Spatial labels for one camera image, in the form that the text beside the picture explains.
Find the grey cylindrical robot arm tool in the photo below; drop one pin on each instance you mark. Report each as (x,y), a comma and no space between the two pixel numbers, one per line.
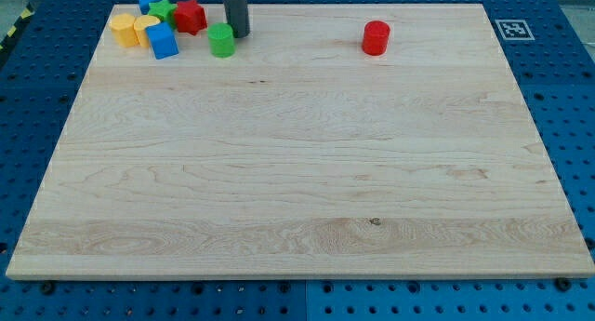
(237,16)

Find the light wooden board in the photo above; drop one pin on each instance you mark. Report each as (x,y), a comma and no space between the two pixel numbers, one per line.
(302,157)

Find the green cylinder block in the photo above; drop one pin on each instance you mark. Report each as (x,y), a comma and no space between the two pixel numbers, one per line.
(221,40)

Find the red cylinder block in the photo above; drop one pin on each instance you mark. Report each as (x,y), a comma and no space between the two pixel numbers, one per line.
(376,37)

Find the red star block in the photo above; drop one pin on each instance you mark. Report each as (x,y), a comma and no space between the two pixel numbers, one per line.
(190,17)

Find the blue cube block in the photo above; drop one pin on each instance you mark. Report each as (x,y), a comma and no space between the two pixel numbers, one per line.
(162,40)

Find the green star block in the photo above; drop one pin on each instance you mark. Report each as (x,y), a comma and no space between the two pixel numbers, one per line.
(164,10)

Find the yellow half-round block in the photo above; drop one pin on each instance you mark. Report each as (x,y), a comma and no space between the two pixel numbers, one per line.
(140,26)

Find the yellow hexagon block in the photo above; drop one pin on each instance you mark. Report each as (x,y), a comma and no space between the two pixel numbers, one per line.
(122,28)

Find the white fiducial marker tag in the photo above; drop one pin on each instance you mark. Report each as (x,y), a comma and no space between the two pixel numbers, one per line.
(514,30)

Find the black bolt left front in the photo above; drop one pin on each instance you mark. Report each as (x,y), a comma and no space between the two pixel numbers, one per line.
(47,288)

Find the black bolt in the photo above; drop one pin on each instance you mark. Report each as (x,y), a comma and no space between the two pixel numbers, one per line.
(562,284)
(47,288)

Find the black bolt right front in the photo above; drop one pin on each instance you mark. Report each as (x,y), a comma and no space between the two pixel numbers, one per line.
(562,284)

